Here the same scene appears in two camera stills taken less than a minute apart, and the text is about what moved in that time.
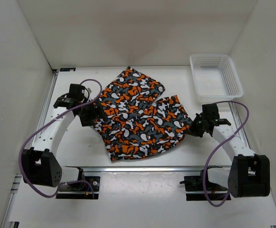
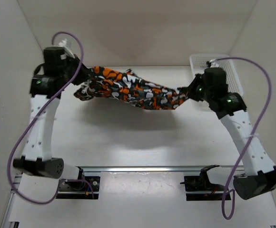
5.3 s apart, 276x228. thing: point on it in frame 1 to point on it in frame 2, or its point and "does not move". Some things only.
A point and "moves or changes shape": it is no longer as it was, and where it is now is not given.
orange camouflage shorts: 133,126 moves or changes shape
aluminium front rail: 147,169 does not move
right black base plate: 195,191 does not move
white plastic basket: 215,78 does not move
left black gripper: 97,112 to 83,73
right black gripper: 192,129 to 190,92
